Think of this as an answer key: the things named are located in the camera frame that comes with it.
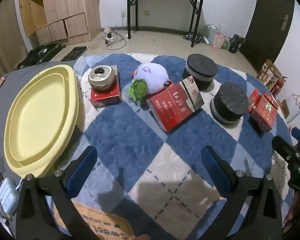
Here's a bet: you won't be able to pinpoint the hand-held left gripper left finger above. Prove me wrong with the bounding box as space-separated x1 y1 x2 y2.
15 145 98 240

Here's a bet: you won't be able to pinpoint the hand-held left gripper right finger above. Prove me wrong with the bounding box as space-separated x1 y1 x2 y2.
201 145 283 240

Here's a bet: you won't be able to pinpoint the clear-wrapped red pack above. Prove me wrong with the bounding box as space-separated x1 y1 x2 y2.
247 89 262 114

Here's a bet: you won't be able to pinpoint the yellow plastic tray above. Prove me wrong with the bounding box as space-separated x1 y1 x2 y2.
4 64 79 179

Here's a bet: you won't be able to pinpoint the dark foam cylinder grey band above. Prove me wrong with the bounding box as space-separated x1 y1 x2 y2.
210 82 249 125
182 54 218 91

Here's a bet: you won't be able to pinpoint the red carton with code label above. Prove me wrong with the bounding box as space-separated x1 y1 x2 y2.
90 65 123 109

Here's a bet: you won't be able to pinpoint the large red carton silver end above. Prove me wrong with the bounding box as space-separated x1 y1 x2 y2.
146 76 205 132

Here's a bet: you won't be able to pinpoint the white plush toy green leaf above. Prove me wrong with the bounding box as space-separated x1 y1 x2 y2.
129 63 169 103

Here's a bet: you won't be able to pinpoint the person's right forearm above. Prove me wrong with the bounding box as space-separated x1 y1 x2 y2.
284 192 300 233

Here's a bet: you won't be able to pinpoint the white plastic bag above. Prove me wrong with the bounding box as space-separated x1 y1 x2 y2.
281 94 300 124

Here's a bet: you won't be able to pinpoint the red fire extinguisher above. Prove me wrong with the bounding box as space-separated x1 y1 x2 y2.
270 76 288 97

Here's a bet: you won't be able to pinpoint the blue white checked rug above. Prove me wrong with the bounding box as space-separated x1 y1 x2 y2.
50 52 297 240

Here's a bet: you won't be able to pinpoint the printed cardboard boxes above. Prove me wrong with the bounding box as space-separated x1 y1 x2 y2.
256 59 282 87

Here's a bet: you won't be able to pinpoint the light blue case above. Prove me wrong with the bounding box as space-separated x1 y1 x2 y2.
0 177 18 215

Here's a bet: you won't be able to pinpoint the black bag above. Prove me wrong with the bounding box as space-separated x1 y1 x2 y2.
229 34 244 53

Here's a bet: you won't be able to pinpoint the black foam insert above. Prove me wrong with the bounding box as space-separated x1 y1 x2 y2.
60 46 87 62

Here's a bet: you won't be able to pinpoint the dark door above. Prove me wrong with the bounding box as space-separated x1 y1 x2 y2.
240 0 297 74

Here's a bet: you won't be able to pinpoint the pink package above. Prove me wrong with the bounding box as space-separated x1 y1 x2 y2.
212 32 227 49

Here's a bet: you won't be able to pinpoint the open black suitcase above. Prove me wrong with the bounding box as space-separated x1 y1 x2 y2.
17 42 65 70

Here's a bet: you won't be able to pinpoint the clear plastic bag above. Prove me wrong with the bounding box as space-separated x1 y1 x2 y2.
206 24 225 45

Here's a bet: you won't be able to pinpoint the dark patterned cloth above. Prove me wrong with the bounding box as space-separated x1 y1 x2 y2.
183 33 206 44

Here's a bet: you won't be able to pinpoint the beige curtain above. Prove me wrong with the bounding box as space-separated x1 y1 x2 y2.
0 0 28 80

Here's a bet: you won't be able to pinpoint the wooden wardrobe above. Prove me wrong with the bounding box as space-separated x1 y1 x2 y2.
17 0 102 45

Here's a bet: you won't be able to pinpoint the white power strip with cables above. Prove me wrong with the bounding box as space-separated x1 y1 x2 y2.
104 27 127 50

